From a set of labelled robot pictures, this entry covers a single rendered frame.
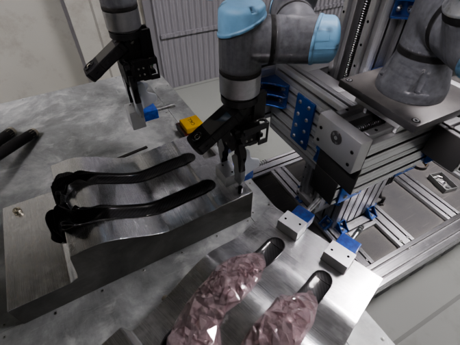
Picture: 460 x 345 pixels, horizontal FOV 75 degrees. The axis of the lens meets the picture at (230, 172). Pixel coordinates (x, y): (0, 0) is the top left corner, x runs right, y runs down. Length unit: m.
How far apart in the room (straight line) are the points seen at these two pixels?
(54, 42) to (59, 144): 1.66
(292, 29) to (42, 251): 0.62
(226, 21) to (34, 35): 2.23
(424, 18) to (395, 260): 1.04
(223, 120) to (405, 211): 1.31
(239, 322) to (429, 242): 1.23
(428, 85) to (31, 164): 1.02
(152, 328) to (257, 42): 0.48
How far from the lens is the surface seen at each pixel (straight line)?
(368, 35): 0.96
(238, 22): 0.50
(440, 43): 0.67
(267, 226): 0.66
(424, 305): 1.74
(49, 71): 2.74
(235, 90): 0.54
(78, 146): 1.04
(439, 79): 0.78
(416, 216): 1.74
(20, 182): 1.00
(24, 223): 0.79
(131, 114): 0.83
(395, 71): 0.77
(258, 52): 0.51
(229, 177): 0.67
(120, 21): 0.73
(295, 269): 0.62
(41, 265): 0.70
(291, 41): 0.51
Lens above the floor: 1.39
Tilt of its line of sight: 45 degrees down
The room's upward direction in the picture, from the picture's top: straight up
